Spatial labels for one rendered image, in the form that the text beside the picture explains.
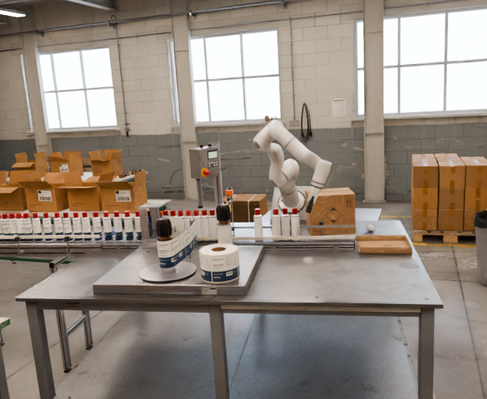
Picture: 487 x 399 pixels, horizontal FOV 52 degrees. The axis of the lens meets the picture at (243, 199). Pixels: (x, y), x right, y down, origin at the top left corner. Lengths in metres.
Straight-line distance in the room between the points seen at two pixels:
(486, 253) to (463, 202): 1.35
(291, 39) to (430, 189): 3.64
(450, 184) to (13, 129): 8.49
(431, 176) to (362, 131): 2.49
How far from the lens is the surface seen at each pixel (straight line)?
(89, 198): 5.06
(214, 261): 2.50
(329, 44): 8.38
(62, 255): 3.64
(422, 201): 6.12
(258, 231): 3.16
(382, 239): 3.31
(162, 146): 9.39
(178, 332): 3.60
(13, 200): 5.60
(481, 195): 6.15
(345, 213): 3.36
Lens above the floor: 1.78
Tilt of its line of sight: 12 degrees down
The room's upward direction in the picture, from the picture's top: 3 degrees counter-clockwise
